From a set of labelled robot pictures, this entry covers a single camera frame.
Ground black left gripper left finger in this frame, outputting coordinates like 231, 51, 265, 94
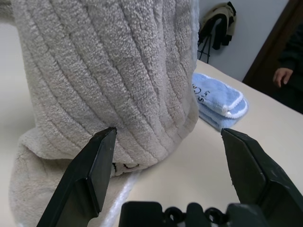
36, 126, 118, 227

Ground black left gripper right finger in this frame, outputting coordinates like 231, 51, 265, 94
220, 127, 303, 227

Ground beige towel with white trim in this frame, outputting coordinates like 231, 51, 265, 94
0, 0, 201, 227

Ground bystander dark sleeved forearm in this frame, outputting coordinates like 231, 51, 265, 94
276, 25, 303, 71

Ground blue towel with white trim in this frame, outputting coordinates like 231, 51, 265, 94
190, 72, 249, 132

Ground bystander bare hand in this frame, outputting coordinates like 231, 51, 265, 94
272, 67, 294, 88

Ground bystander dark trousered legs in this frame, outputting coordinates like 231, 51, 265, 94
268, 78, 303, 115

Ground dark brown wooden door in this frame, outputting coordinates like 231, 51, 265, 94
241, 0, 303, 86

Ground black tripod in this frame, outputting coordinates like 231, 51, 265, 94
197, 21, 214, 64

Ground black and beige hanging jacket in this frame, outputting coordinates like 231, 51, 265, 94
198, 1, 238, 50

